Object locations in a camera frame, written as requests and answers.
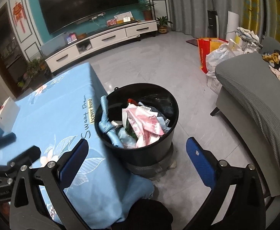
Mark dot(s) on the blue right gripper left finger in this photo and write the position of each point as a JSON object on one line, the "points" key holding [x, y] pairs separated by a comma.
{"points": [[70, 162]]}

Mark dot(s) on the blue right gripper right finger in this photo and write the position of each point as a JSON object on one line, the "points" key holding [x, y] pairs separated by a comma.
{"points": [[203, 161]]}

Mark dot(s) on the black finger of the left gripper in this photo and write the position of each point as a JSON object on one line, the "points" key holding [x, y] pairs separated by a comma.
{"points": [[8, 172]]}

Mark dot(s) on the pink plastic bag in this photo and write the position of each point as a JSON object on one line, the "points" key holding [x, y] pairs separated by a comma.
{"points": [[141, 127]]}

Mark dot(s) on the black round trash bin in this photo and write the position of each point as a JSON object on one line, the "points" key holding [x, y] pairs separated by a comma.
{"points": [[108, 121]]}

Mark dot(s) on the light blue printed tablecloth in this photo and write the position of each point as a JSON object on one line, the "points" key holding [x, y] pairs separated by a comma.
{"points": [[59, 118]]}

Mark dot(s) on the white box on table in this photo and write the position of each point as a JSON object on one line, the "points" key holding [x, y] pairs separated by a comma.
{"points": [[8, 114]]}

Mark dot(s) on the grey sofa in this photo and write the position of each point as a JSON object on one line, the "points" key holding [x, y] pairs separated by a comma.
{"points": [[250, 99]]}

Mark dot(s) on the white plastic bag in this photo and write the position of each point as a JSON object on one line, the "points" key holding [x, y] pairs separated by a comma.
{"points": [[224, 52]]}

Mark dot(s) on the red orange shopping bag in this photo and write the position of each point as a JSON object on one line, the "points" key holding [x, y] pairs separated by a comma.
{"points": [[205, 46]]}

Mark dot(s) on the potted plant by cabinet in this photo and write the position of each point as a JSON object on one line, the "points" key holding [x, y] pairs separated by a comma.
{"points": [[162, 24]]}

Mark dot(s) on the white TV cabinet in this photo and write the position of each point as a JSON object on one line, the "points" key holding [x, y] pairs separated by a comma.
{"points": [[101, 40]]}

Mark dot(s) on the red Chinese knot decoration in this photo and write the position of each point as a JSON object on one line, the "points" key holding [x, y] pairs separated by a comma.
{"points": [[19, 15]]}

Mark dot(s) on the tall potted plant on cabinet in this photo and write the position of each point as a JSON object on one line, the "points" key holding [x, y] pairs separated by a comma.
{"points": [[146, 7]]}

